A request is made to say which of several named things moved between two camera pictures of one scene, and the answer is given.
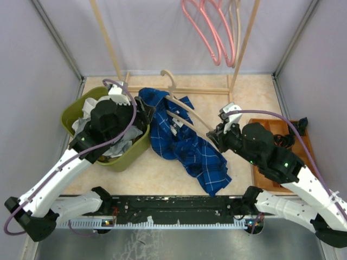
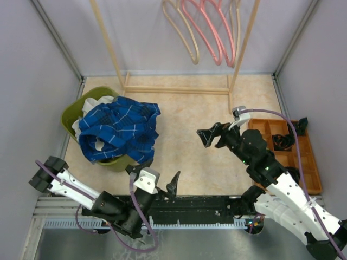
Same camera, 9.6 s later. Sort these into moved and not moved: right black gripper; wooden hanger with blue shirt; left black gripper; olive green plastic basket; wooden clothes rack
Moved: left black gripper; wooden hanger with blue shirt
Not moved: wooden clothes rack; olive green plastic basket; right black gripper
